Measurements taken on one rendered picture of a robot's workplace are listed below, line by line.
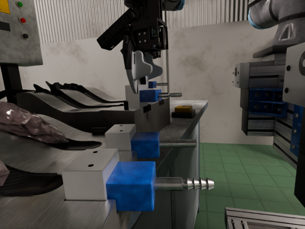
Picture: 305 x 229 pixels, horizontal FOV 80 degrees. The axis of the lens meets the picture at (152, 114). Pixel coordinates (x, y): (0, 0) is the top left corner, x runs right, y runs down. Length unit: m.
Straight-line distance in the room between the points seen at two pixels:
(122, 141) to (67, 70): 3.12
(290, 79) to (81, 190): 0.33
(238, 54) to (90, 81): 2.19
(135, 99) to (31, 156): 0.24
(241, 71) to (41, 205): 0.69
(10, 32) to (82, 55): 2.01
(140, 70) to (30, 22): 1.02
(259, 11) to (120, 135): 0.81
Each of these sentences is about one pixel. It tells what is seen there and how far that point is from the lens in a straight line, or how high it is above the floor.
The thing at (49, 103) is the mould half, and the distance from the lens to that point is 0.55.
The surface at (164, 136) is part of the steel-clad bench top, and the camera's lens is 0.50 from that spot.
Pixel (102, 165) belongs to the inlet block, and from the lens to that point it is 0.17.
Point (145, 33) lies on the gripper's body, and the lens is 0.43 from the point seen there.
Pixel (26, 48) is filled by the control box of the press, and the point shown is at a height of 1.16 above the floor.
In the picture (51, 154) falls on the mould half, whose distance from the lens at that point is 0.30.
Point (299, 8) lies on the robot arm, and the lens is 0.83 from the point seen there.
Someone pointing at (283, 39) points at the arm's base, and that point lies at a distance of 0.81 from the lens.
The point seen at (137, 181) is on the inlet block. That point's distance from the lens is 0.17.
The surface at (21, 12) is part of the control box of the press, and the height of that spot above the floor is 1.34.
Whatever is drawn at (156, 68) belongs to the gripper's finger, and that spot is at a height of 0.98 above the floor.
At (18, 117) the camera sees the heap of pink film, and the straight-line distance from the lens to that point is 0.35.
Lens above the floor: 0.95
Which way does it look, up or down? 11 degrees down
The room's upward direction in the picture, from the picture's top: 3 degrees counter-clockwise
